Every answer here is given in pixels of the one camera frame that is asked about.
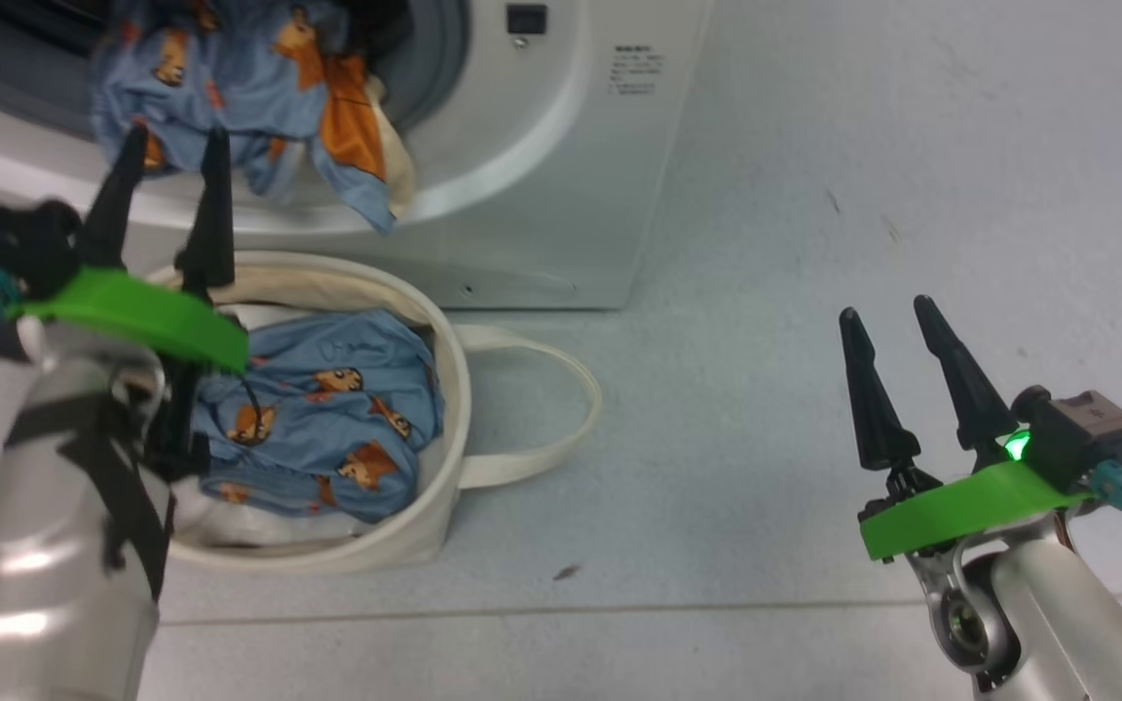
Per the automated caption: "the cream canvas laundry basket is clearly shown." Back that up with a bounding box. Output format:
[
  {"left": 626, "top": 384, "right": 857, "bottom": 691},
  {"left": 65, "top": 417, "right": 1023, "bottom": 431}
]
[{"left": 137, "top": 250, "right": 604, "bottom": 575}]

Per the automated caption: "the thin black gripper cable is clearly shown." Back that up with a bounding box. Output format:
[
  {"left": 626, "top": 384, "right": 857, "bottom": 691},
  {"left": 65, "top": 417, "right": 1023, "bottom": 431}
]
[{"left": 230, "top": 370, "right": 265, "bottom": 449}]

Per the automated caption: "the white front-load washing machine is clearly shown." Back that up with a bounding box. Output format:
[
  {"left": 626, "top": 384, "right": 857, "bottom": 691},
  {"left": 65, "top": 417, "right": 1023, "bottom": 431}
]
[{"left": 0, "top": 0, "right": 718, "bottom": 311}]

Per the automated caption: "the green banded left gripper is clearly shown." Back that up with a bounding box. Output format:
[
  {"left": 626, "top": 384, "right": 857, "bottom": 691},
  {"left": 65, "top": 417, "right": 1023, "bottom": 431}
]
[{"left": 16, "top": 125, "right": 252, "bottom": 376}]

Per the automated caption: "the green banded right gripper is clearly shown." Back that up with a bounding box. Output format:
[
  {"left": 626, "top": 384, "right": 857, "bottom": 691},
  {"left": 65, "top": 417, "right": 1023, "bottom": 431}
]
[{"left": 841, "top": 296, "right": 1093, "bottom": 585}]

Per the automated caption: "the blue bear print garment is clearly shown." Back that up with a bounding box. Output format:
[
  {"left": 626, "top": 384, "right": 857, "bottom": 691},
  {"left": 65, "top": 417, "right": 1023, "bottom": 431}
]
[
  {"left": 193, "top": 310, "right": 445, "bottom": 522},
  {"left": 89, "top": 0, "right": 416, "bottom": 235}
]

